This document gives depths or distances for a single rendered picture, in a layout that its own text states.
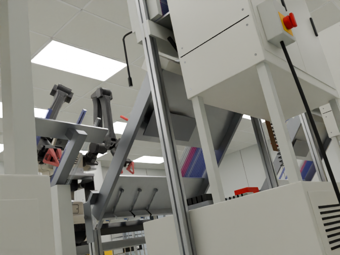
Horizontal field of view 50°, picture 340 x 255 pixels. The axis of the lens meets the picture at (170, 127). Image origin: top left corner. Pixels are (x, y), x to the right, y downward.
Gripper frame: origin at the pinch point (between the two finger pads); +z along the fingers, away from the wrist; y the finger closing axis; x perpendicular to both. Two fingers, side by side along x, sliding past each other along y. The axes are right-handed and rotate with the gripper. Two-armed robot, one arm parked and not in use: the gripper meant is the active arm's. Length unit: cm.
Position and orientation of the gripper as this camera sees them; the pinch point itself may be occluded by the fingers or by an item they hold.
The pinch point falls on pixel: (59, 164)
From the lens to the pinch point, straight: 153.3
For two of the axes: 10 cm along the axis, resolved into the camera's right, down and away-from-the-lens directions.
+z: 6.5, 5.2, -5.5
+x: -4.6, 8.5, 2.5
